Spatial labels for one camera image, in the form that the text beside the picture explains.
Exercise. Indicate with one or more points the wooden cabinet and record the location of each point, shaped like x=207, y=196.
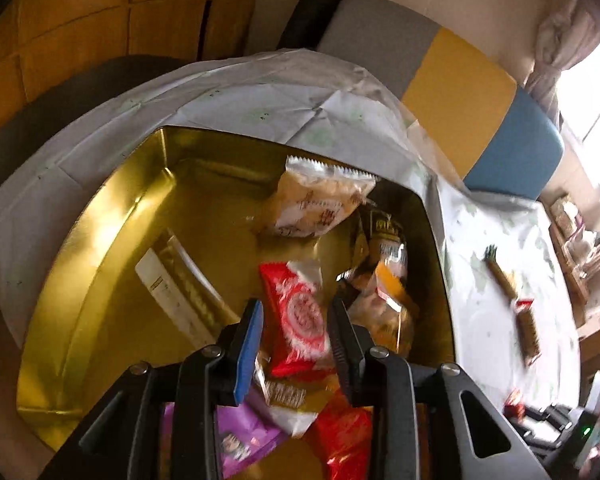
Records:
x=80, y=20

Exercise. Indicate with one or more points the yellow clear snack bag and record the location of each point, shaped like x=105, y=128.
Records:
x=387, y=305

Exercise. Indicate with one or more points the brown and gold snack packet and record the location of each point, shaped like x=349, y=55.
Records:
x=382, y=232

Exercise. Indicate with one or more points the gold tin box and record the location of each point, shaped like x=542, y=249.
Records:
x=130, y=240

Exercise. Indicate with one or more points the pale curtain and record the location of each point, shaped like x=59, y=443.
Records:
x=560, y=35

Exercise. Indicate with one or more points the window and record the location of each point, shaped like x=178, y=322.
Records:
x=595, y=100

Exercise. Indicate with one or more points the black chair frame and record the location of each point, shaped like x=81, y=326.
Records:
x=320, y=0

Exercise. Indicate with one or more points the red and white snack packet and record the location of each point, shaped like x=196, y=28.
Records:
x=297, y=320

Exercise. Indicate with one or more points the plain red snack packet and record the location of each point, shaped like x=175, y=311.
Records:
x=345, y=435

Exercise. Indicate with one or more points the pile of small packets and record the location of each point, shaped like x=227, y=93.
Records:
x=565, y=215

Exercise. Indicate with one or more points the pale green printed tablecloth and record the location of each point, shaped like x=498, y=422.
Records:
x=260, y=90

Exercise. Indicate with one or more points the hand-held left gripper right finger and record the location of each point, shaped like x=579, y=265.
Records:
x=345, y=350

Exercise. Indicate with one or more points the grey yellow blue chair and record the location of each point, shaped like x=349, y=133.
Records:
x=460, y=90

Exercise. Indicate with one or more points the long white snack packet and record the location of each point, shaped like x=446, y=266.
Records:
x=180, y=285

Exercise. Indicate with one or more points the red-edged cracker packet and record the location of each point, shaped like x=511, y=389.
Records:
x=529, y=332
x=514, y=401

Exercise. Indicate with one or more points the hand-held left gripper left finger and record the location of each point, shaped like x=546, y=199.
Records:
x=247, y=355

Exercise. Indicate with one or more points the white and tan snack packet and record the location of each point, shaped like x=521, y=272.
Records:
x=320, y=200

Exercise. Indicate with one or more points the gold and white snack packet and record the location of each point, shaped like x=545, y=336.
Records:
x=285, y=395

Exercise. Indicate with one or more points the purple snack packet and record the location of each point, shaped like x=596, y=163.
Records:
x=240, y=440

